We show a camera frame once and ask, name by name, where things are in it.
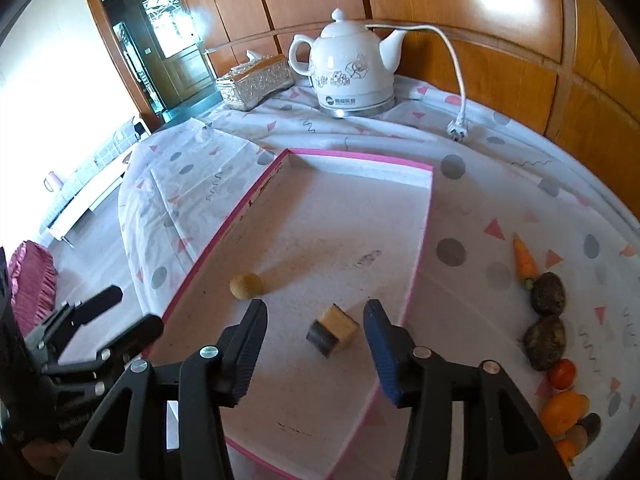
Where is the white low bench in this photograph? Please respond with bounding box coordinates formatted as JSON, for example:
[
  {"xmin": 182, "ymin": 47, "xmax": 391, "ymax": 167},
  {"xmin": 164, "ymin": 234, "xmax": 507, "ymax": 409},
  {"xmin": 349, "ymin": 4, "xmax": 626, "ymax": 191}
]
[{"xmin": 47, "ymin": 150, "xmax": 135, "ymax": 247}]

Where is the white power cord with plug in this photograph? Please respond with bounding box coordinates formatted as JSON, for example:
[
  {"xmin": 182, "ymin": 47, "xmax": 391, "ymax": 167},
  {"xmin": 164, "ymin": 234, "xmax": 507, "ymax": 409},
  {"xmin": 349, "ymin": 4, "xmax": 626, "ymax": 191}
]
[{"xmin": 366, "ymin": 22, "xmax": 472, "ymax": 144}]

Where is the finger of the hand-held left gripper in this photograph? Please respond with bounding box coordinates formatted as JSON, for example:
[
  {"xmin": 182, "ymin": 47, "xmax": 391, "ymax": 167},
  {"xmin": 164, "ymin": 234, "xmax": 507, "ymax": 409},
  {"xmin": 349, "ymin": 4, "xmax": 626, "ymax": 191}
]
[
  {"xmin": 22, "ymin": 285, "xmax": 123, "ymax": 361},
  {"xmin": 42, "ymin": 314, "xmax": 165, "ymax": 397}
]

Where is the small orange carrot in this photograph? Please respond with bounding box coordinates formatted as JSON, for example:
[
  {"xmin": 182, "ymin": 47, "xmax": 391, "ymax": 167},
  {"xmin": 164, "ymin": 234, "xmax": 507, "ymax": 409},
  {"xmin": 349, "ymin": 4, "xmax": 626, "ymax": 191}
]
[{"xmin": 513, "ymin": 233, "xmax": 542, "ymax": 288}]

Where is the small orange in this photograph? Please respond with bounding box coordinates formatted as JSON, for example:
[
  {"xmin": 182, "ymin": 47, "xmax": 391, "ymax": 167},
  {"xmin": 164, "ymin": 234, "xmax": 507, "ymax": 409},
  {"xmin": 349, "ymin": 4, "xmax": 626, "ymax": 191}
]
[{"xmin": 554, "ymin": 439, "xmax": 578, "ymax": 468}]

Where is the silver patterned tissue box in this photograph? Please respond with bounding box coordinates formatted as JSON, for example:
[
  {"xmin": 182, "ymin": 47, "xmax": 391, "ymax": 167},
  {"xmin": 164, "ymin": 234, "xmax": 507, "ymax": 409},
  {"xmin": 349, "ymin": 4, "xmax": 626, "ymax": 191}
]
[{"xmin": 215, "ymin": 51, "xmax": 296, "ymax": 112}]

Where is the pink cushioned chair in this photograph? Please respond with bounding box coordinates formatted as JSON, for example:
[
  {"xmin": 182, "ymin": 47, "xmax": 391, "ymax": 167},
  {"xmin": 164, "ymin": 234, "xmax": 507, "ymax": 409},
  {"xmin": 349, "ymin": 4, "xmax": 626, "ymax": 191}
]
[{"xmin": 7, "ymin": 240, "xmax": 60, "ymax": 331}]

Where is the pink-edged white tray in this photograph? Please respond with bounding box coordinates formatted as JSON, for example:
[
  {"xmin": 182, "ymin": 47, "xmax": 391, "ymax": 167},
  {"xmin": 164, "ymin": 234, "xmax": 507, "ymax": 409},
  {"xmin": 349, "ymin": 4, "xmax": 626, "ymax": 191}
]
[{"xmin": 142, "ymin": 147, "xmax": 434, "ymax": 480}]

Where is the round tan fruit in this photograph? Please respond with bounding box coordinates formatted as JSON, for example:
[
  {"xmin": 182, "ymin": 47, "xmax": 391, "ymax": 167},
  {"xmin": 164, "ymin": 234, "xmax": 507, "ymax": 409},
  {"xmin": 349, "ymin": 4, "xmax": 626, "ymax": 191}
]
[{"xmin": 229, "ymin": 272, "xmax": 264, "ymax": 302}]

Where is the wooden door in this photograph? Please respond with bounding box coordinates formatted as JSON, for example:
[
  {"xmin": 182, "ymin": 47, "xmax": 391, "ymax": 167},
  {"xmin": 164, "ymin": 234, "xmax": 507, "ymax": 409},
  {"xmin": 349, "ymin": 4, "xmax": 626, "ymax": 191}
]
[{"xmin": 85, "ymin": 0, "xmax": 223, "ymax": 132}]

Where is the white floral ceramic kettle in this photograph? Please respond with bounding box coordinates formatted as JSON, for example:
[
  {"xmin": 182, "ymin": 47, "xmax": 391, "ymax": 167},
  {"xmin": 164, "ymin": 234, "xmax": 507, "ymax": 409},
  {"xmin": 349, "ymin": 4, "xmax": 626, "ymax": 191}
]
[{"xmin": 289, "ymin": 8, "xmax": 408, "ymax": 111}]

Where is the red tomato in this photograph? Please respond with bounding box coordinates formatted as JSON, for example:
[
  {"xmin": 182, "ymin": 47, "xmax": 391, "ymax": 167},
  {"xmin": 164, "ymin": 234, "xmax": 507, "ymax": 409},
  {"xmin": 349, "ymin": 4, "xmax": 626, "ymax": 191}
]
[{"xmin": 547, "ymin": 358, "xmax": 577, "ymax": 391}]

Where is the large orange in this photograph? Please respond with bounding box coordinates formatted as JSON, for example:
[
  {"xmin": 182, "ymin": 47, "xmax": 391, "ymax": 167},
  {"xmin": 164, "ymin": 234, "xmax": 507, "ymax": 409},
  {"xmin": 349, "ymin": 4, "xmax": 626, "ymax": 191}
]
[{"xmin": 540, "ymin": 390, "xmax": 590, "ymax": 437}]

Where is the small tan fruit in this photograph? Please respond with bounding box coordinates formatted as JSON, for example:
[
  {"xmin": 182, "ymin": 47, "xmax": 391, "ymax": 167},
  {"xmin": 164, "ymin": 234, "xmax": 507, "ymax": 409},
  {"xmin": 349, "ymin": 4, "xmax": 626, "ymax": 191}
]
[{"xmin": 565, "ymin": 425, "xmax": 590, "ymax": 451}]

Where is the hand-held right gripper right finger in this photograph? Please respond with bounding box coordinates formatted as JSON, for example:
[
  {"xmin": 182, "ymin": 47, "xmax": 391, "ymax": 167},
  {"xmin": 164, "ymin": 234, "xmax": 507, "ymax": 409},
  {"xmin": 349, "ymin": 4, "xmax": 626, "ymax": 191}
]
[{"xmin": 363, "ymin": 299, "xmax": 576, "ymax": 480}]

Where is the silver kettle base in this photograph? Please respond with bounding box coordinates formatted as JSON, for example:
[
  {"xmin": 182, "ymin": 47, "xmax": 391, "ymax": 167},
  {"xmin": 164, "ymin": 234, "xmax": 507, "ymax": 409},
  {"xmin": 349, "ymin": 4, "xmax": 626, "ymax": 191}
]
[{"xmin": 316, "ymin": 95, "xmax": 398, "ymax": 120}]

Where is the brown fruit cube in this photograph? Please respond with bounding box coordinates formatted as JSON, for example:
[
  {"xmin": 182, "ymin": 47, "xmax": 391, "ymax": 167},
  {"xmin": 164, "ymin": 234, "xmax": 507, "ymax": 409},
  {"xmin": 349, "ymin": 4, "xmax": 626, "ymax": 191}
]
[{"xmin": 306, "ymin": 304, "xmax": 360, "ymax": 359}]

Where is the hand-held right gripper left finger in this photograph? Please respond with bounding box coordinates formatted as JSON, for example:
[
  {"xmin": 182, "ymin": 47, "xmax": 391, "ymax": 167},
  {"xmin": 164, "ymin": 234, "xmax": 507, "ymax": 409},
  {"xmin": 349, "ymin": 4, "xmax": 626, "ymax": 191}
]
[{"xmin": 55, "ymin": 299, "xmax": 269, "ymax": 480}]

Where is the white patterned tablecloth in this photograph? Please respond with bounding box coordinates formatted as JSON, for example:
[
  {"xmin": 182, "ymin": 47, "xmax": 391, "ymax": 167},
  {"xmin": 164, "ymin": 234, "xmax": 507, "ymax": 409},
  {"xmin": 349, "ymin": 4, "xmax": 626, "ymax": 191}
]
[{"xmin": 117, "ymin": 72, "xmax": 640, "ymax": 480}]

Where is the dark brown fruit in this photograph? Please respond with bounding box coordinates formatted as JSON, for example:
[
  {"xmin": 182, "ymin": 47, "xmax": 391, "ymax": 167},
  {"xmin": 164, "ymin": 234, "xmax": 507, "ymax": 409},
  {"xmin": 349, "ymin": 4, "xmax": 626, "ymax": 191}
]
[
  {"xmin": 530, "ymin": 272, "xmax": 566, "ymax": 316},
  {"xmin": 522, "ymin": 315, "xmax": 567, "ymax": 372}
]

